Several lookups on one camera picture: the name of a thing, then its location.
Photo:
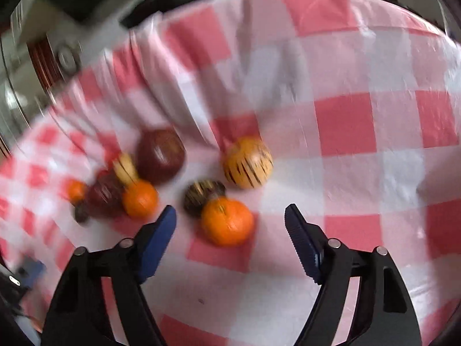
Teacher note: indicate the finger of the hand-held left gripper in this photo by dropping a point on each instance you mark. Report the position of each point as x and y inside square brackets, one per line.
[30, 268]

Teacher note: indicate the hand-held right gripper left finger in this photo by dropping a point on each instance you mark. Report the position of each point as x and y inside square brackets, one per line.
[161, 239]

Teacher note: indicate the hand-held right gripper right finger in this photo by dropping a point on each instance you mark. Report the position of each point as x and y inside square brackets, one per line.
[301, 243]

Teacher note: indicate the large orange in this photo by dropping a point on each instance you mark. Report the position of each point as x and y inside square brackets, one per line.
[227, 222]

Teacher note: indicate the large dark red apple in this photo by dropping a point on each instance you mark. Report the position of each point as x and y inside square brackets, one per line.
[160, 155]

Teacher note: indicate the medium orange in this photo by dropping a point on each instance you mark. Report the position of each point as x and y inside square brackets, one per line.
[140, 199]

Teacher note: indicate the dark brown round fruit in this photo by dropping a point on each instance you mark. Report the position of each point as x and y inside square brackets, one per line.
[200, 196]

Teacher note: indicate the small dark red apple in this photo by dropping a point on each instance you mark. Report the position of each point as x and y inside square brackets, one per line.
[104, 195]

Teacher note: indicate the small dark fruit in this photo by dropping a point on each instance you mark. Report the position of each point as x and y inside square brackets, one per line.
[81, 214]

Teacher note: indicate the small yellow fruit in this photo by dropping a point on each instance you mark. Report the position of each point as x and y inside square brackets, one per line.
[125, 168]

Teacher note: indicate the tiny orange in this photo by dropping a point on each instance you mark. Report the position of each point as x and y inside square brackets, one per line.
[76, 191]

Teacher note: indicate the yellow striped round fruit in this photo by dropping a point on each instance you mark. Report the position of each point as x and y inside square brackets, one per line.
[247, 164]

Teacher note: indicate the red white checkered tablecloth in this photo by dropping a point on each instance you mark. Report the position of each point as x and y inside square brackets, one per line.
[353, 90]

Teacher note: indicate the reddish wooden furniture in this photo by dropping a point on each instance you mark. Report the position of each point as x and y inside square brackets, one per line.
[41, 63]

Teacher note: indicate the round wall clock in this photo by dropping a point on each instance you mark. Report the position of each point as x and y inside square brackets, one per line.
[66, 57]

